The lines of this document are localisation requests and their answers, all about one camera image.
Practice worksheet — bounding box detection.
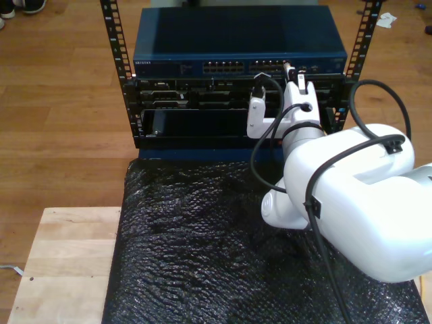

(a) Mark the black camera cable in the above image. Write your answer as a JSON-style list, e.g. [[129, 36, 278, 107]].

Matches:
[[250, 72, 412, 324]]

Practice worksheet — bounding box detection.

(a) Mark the blue base board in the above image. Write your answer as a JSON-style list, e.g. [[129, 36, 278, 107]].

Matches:
[[137, 146, 288, 162]]

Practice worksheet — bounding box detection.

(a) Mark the dark blue shoe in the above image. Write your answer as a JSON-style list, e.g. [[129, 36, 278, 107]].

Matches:
[[22, 0, 47, 15]]

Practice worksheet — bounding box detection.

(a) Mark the black bubble mat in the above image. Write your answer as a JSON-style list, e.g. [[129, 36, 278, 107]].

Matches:
[[101, 158, 429, 324]]

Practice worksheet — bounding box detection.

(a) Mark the black perforated rack post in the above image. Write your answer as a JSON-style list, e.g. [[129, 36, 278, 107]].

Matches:
[[99, 0, 142, 149], [325, 0, 384, 136]]

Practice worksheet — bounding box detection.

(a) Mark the black rack server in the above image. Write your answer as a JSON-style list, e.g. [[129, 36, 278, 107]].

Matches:
[[123, 76, 355, 111]]

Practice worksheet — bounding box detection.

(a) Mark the blue network switch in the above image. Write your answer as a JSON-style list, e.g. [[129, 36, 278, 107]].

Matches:
[[132, 5, 348, 79]]

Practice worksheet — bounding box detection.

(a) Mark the white crumpled paper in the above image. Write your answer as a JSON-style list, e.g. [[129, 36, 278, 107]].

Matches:
[[376, 12, 398, 29]]

